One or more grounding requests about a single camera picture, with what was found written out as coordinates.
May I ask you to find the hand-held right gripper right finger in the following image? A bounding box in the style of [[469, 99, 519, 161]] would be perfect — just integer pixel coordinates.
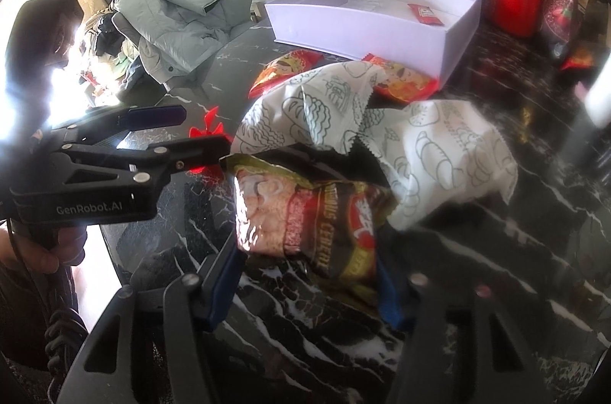
[[376, 262, 551, 404]]

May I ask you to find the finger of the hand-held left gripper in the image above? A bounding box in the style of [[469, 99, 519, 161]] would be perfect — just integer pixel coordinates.
[[48, 105, 188, 147], [52, 134, 235, 191]]

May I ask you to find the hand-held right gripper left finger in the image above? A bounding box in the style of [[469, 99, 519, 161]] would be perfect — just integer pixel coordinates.
[[62, 236, 249, 404]]

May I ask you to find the red ribbon bow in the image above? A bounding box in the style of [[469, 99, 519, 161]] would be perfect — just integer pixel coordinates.
[[188, 107, 226, 176]]

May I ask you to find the gold and red snack packet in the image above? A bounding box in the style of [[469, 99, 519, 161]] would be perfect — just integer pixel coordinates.
[[223, 155, 398, 305]]

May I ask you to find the white printed bread packet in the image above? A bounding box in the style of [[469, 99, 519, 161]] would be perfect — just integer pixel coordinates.
[[237, 61, 379, 157], [360, 100, 519, 232]]

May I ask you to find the person's left hand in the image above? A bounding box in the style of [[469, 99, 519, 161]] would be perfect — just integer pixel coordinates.
[[0, 226, 87, 275]]

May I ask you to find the pile of clothes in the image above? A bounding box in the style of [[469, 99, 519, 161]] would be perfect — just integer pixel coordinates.
[[79, 0, 144, 99]]

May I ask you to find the grey-green puffer jacket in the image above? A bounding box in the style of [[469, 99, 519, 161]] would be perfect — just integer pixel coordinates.
[[113, 0, 254, 86]]

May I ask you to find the red cartoon snack packet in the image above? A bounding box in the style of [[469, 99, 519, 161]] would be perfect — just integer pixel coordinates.
[[248, 49, 324, 100], [362, 55, 438, 105]]

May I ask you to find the dark chair backrest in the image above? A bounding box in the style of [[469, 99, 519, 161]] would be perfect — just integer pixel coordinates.
[[4, 0, 83, 73]]

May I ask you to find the small red sauce packet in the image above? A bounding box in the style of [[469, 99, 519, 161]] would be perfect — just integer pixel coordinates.
[[407, 2, 446, 26]]

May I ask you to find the orange-red snack bag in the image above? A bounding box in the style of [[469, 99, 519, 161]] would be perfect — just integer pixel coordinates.
[[559, 45, 596, 71]]

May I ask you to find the dark snack bag red circle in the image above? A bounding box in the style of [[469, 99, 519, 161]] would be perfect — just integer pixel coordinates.
[[541, 0, 593, 54]]

